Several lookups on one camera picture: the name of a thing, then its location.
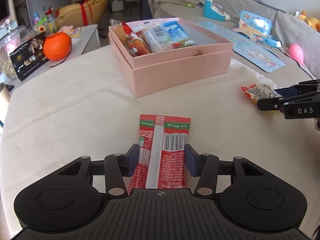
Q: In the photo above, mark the blue picture book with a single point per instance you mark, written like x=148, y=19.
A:
x=257, y=29

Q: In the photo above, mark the blue play mat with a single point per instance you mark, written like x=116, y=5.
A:
x=243, y=46

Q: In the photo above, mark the bread roll packet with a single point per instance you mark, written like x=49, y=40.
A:
x=118, y=29

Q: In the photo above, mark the black tea box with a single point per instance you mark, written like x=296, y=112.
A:
x=29, y=56

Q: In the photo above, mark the pink gift box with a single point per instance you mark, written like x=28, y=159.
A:
x=151, y=73

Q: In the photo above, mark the red roast duck pouch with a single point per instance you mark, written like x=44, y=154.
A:
x=133, y=43

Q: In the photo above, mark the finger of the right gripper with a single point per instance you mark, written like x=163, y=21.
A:
x=273, y=104
x=300, y=88

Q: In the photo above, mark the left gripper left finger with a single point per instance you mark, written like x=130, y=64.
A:
x=116, y=167

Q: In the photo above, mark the clear wafer packet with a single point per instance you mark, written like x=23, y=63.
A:
x=158, y=37

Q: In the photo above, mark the orange pumpkin pot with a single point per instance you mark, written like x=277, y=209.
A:
x=57, y=46

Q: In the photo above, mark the yellow armchair with ribbon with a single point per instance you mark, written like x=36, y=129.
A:
x=81, y=13

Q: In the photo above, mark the biscuit packet red ends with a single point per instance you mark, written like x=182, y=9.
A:
x=141, y=34

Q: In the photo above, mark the pink balloon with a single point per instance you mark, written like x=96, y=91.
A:
x=297, y=53

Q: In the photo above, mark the white red-edged snack packet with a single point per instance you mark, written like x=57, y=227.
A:
x=259, y=91

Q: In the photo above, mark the blue white snack bag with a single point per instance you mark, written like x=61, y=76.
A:
x=178, y=35

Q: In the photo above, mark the pink plush toy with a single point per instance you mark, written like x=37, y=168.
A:
x=69, y=30

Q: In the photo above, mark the teal toy on sofa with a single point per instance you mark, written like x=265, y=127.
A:
x=215, y=11

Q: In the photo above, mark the long red snack packet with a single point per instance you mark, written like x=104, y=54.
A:
x=161, y=160

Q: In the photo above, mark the white mug with lid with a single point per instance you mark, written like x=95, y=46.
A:
x=4, y=101

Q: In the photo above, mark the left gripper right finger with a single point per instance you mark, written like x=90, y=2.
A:
x=205, y=166

